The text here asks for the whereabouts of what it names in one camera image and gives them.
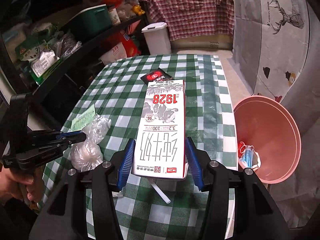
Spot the green storage box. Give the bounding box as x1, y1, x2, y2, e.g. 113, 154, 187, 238
72, 4, 112, 40

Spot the grey deer print cloth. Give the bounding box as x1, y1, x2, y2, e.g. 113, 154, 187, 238
231, 0, 320, 228

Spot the orange sack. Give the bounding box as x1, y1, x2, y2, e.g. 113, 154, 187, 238
120, 29, 142, 58

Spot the white jar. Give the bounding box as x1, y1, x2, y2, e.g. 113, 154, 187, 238
108, 6, 120, 25

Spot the red plaid shirt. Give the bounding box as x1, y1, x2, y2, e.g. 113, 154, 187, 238
137, 0, 235, 42

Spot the green bag with white label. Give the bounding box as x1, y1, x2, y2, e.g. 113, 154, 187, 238
29, 50, 60, 84

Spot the clear bag on shelf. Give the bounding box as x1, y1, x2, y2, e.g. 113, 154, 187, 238
54, 32, 82, 58

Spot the green and white food bag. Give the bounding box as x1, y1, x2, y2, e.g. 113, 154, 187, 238
15, 34, 57, 62

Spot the clear plastic bag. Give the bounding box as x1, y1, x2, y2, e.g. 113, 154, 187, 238
70, 114, 112, 172

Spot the white trash bin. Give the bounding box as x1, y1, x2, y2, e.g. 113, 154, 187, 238
141, 22, 172, 55

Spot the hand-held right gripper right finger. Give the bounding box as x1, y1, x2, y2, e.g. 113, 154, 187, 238
185, 137, 292, 240

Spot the blue face mask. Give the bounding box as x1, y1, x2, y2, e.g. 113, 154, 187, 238
241, 145, 262, 169

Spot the green checkered tablecloth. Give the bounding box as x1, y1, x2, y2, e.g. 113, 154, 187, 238
41, 54, 238, 240

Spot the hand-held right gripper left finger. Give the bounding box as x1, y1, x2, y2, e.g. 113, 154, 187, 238
30, 138, 137, 240

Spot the person's left hand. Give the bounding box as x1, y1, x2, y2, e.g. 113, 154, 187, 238
0, 170, 45, 205

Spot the black and red sachet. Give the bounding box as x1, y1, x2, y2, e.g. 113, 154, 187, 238
140, 69, 174, 83

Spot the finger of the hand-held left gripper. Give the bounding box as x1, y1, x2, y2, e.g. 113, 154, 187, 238
62, 132, 87, 147
55, 131, 82, 140

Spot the white drinking straw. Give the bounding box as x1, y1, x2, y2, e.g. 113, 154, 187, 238
150, 177, 172, 204

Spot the orange packet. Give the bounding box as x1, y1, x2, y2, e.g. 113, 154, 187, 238
102, 0, 125, 8

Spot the white milk carton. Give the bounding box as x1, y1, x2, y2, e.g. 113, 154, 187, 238
131, 79, 189, 179

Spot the black storage shelf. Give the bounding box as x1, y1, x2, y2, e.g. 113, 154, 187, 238
0, 0, 148, 135

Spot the pink plastic basin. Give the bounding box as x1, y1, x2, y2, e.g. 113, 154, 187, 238
232, 95, 302, 184

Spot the green wet wipe packet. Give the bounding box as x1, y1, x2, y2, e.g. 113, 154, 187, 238
71, 105, 97, 132

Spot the white sack with red print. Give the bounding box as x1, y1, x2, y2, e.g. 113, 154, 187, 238
100, 41, 128, 64

